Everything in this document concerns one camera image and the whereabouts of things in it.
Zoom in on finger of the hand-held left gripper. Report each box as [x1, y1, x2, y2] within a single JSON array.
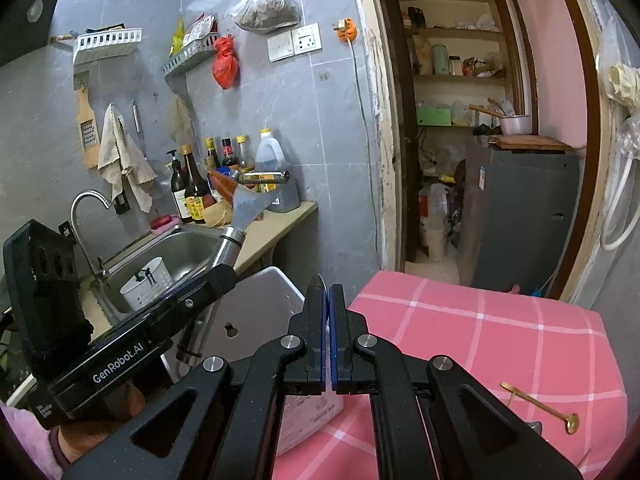
[[144, 262, 238, 348]]

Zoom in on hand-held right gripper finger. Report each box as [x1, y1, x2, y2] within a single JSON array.
[[330, 284, 583, 480], [62, 274, 331, 480]]

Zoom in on white plastic cutlery holder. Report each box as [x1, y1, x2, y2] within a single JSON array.
[[200, 266, 347, 457]]

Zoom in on metal spatula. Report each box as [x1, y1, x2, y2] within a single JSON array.
[[175, 170, 292, 367]]

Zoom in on person's left forearm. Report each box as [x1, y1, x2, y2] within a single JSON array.
[[0, 402, 66, 480]]

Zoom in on person's left hand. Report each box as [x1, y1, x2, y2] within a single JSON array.
[[59, 384, 147, 467]]

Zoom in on steel sink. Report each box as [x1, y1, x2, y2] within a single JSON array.
[[90, 225, 243, 331]]

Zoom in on white perforated cup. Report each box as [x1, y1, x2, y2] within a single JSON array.
[[120, 257, 174, 312]]

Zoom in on pink soap dish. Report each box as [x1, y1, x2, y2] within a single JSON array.
[[151, 214, 182, 234]]

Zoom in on dark soy sauce bottle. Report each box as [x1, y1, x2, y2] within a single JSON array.
[[181, 144, 212, 224]]

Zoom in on chrome faucet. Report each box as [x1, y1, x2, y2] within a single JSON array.
[[70, 190, 113, 281]]

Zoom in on grey plastic container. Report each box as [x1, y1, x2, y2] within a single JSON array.
[[265, 175, 301, 214]]

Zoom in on pink checked tablecloth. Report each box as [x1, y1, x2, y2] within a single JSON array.
[[270, 270, 628, 480]]

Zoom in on large clear plastic jug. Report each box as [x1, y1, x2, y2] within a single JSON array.
[[254, 129, 292, 177]]

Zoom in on beige dishcloth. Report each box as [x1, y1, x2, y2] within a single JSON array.
[[97, 102, 157, 214]]

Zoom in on hanging metal peeler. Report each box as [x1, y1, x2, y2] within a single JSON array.
[[132, 99, 147, 157]]

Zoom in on wooden grater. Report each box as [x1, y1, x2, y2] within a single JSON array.
[[75, 85, 102, 169]]

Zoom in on gold spoon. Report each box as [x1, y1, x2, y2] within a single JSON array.
[[501, 382, 580, 435]]

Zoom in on dark cabinet box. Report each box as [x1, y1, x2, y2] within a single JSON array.
[[456, 137, 582, 302]]

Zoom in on red plastic bag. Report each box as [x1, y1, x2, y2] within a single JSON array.
[[212, 35, 239, 91]]

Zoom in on green box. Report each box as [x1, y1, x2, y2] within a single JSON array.
[[417, 107, 454, 127]]

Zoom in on yellow snack packet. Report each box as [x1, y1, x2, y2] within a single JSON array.
[[171, 15, 186, 57]]

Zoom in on wooden cutting board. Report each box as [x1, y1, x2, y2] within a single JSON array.
[[487, 135, 574, 152]]

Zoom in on metal pot with spoon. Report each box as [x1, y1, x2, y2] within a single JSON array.
[[499, 114, 533, 137]]

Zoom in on wooden shelf unit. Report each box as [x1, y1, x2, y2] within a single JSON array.
[[397, 0, 523, 133]]

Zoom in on orange plug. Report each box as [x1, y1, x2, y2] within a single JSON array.
[[333, 17, 359, 43]]

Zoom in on yellow rubber gloves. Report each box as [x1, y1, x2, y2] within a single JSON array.
[[606, 62, 640, 107]]

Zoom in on white plastic wall rack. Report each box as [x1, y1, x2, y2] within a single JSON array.
[[160, 34, 222, 79], [73, 27, 144, 65]]

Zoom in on white power cable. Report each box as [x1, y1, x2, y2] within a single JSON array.
[[350, 40, 383, 261]]

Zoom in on white wall switch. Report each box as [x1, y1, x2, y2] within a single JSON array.
[[267, 31, 294, 62]]

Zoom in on white wall socket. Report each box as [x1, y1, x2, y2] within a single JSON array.
[[292, 22, 322, 56]]

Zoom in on white hose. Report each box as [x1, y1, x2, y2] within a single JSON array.
[[599, 150, 640, 252]]

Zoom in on wooden door frame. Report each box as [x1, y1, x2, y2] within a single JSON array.
[[505, 0, 618, 306]]

